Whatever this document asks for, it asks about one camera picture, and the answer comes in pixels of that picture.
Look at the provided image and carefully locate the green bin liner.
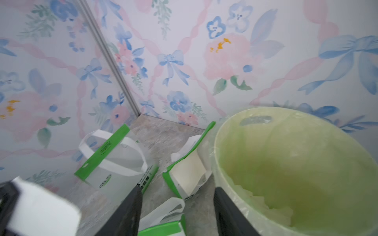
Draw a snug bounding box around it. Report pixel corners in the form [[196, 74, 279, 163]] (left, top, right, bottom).
[[203, 107, 378, 236]]

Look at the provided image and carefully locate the cream trash bin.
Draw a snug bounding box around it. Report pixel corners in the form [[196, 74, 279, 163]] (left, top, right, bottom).
[[212, 107, 378, 236]]

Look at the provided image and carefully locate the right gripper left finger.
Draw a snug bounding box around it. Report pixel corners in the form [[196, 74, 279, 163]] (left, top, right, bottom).
[[95, 185, 143, 236]]

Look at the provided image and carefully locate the left aluminium corner post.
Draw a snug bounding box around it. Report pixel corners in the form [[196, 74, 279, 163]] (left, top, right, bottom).
[[74, 0, 141, 117]]

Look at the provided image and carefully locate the green white bag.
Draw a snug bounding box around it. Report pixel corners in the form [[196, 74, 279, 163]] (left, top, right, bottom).
[[75, 124, 158, 204], [162, 121, 216, 200], [138, 197, 186, 236]]

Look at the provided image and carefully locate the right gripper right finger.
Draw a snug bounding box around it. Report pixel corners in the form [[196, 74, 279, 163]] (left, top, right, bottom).
[[213, 187, 260, 236]]

